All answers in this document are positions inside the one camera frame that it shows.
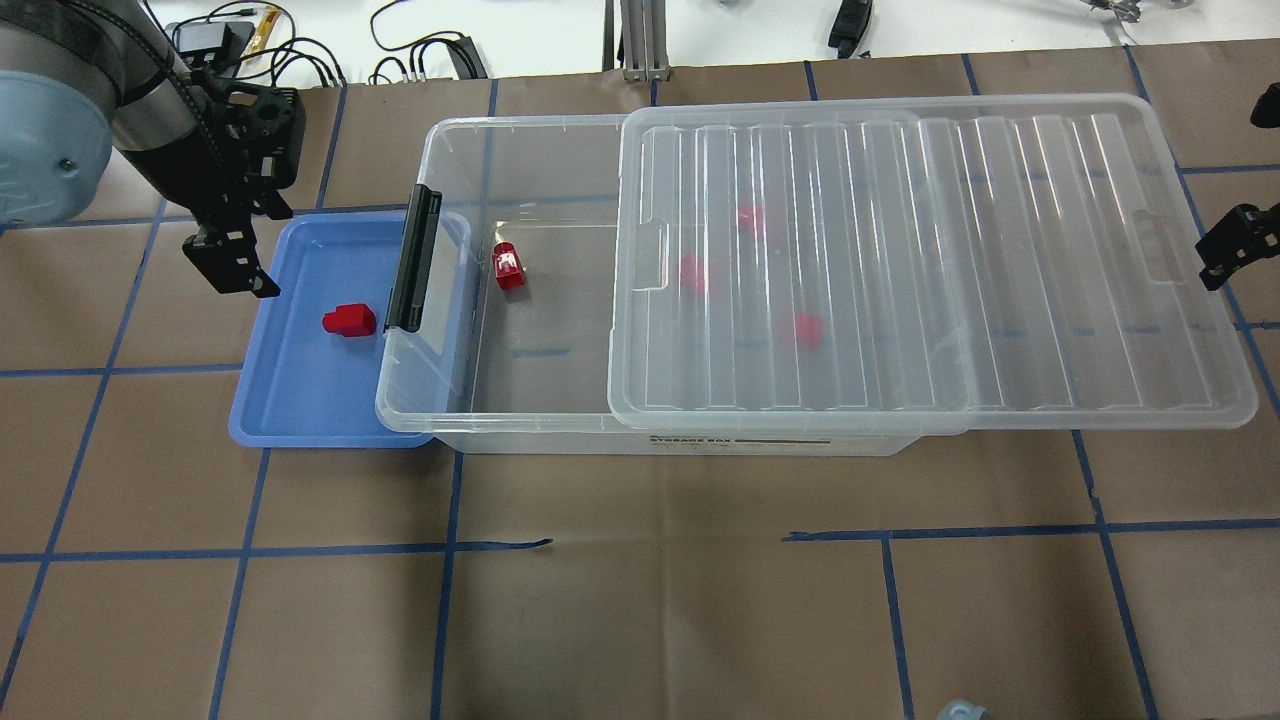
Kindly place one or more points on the blue plastic tray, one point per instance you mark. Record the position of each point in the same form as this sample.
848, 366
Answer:
303, 387

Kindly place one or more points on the clear plastic box lid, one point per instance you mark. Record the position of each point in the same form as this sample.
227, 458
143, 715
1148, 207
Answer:
982, 262

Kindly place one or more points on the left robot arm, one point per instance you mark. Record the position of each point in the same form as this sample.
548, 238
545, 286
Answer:
83, 80

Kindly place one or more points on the black box handle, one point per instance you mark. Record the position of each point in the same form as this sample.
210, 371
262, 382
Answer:
408, 294

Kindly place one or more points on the aluminium profile post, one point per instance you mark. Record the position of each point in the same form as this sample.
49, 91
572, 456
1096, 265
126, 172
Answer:
644, 51

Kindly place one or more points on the clear plastic storage box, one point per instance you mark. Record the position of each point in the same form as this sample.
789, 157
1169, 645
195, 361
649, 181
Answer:
538, 356

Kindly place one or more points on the red block with white mark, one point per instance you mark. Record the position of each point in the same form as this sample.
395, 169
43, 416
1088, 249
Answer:
507, 268

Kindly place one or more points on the black power adapter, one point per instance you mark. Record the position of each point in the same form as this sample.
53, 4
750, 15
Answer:
211, 43

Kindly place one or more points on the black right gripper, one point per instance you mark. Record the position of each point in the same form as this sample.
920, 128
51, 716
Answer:
1236, 238

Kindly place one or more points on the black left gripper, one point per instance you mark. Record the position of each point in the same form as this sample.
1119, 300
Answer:
176, 160

